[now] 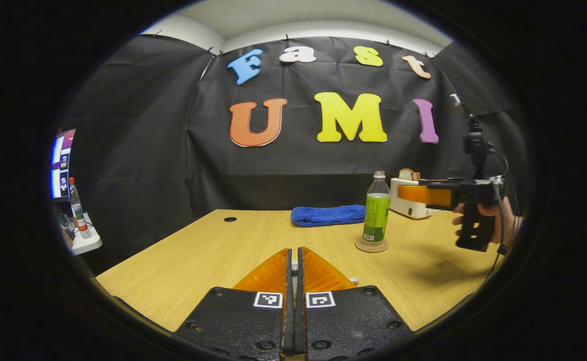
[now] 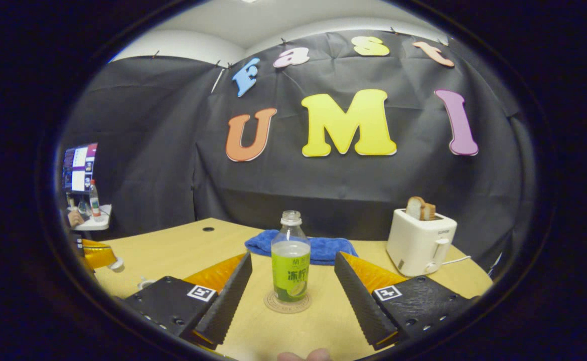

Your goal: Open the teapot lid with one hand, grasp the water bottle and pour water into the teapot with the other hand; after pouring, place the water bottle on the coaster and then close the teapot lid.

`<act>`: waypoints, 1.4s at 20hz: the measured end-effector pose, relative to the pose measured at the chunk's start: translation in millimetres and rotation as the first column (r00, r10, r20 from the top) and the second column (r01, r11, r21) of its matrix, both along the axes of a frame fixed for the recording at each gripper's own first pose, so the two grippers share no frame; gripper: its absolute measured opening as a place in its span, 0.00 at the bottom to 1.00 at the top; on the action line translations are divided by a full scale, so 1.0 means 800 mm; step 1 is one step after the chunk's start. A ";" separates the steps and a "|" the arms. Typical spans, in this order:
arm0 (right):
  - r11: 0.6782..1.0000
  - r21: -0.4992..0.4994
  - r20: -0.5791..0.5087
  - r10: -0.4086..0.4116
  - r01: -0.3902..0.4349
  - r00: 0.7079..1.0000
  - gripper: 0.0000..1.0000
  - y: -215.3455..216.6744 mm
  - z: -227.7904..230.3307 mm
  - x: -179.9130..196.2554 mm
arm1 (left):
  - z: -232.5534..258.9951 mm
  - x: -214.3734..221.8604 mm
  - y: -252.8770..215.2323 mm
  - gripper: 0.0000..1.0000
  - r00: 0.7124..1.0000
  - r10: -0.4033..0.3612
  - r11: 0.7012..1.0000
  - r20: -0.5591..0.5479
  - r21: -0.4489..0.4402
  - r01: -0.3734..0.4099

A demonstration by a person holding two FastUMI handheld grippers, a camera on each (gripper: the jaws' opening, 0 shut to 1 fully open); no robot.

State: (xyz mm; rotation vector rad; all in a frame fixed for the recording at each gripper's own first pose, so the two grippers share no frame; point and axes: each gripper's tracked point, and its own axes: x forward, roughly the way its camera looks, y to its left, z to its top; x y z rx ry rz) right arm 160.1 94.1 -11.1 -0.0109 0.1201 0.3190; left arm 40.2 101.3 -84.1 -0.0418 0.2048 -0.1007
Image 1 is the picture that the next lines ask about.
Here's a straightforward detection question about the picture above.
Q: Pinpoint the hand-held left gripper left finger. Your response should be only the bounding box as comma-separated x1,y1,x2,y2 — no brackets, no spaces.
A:
176,247,297,361

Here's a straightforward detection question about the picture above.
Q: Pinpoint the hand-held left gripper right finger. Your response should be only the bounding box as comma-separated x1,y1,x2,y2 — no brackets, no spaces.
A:
296,246,413,361

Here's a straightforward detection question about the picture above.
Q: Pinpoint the green label water bottle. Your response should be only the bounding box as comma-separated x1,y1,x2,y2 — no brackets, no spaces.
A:
362,170,391,244

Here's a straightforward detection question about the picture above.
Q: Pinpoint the round wooden coaster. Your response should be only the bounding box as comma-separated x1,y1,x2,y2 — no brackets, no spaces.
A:
355,238,389,253

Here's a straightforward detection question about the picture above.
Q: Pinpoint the red cap plastic bottle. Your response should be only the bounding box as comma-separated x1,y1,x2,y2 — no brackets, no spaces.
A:
69,177,92,240

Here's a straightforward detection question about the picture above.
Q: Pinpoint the white toaster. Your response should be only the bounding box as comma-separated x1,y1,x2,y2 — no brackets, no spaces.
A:
390,177,432,220

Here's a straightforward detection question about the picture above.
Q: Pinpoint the blue towel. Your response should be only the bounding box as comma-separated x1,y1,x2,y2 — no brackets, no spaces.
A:
290,204,367,228

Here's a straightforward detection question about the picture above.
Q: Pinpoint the white side table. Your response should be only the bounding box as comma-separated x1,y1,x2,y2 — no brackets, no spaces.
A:
63,213,103,256

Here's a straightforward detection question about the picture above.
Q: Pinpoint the computer monitor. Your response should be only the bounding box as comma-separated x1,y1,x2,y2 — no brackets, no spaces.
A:
50,129,76,200

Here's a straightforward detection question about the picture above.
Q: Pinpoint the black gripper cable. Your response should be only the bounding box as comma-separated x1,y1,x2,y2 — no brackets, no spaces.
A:
484,143,511,282

